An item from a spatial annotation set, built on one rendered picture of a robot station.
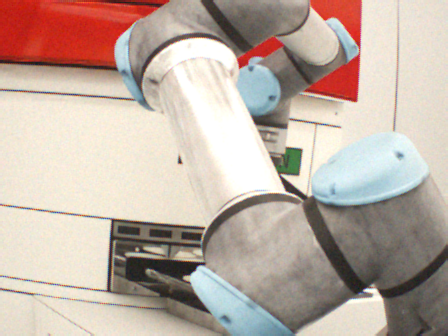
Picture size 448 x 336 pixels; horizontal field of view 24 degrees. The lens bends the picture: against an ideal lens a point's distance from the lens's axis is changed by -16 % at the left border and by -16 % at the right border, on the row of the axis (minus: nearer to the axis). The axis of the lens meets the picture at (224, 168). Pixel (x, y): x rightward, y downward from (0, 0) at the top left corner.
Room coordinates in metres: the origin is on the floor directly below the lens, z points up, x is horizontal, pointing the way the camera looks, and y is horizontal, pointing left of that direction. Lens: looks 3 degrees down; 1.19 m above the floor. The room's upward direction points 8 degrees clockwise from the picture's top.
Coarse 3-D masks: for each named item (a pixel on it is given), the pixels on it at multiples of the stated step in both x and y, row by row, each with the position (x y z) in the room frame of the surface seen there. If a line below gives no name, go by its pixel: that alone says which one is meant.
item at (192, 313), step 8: (168, 304) 2.00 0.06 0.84; (176, 304) 1.98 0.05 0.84; (184, 304) 1.96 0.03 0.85; (192, 304) 1.97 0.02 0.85; (168, 312) 2.00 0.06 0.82; (176, 312) 1.98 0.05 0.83; (184, 312) 1.95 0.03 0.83; (192, 312) 1.93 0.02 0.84; (200, 312) 1.91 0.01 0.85; (208, 312) 1.90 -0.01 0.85; (192, 320) 1.93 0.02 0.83; (200, 320) 1.91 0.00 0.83; (208, 320) 1.89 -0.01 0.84; (216, 320) 1.87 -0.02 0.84; (208, 328) 1.89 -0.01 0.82; (216, 328) 1.87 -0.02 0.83; (224, 328) 1.85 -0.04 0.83
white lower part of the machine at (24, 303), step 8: (0, 296) 1.83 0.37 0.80; (8, 296) 1.84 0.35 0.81; (16, 296) 1.85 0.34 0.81; (24, 296) 1.86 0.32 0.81; (32, 296) 1.87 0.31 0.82; (48, 296) 1.92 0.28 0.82; (0, 304) 1.83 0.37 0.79; (8, 304) 1.84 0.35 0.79; (16, 304) 1.85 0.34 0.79; (24, 304) 1.86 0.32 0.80; (32, 304) 1.87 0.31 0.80; (0, 312) 1.83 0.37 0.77; (8, 312) 1.84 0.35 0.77; (16, 312) 1.85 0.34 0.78; (24, 312) 1.86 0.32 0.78; (32, 312) 1.87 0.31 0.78; (0, 320) 1.83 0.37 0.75; (8, 320) 1.84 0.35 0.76; (16, 320) 1.85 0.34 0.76; (24, 320) 1.86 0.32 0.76; (32, 320) 1.87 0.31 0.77; (0, 328) 1.83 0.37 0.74; (8, 328) 1.84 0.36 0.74; (16, 328) 1.85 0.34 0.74; (24, 328) 1.86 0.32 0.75; (32, 328) 1.87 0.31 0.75
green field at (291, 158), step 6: (288, 150) 2.15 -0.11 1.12; (294, 150) 2.15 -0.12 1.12; (282, 156) 2.14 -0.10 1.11; (288, 156) 2.15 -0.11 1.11; (294, 156) 2.15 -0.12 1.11; (300, 156) 2.16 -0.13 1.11; (282, 162) 2.14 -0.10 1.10; (288, 162) 2.15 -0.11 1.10; (294, 162) 2.16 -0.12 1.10; (276, 168) 2.13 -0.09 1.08; (282, 168) 2.14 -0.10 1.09; (288, 168) 2.15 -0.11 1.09; (294, 168) 2.16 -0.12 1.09
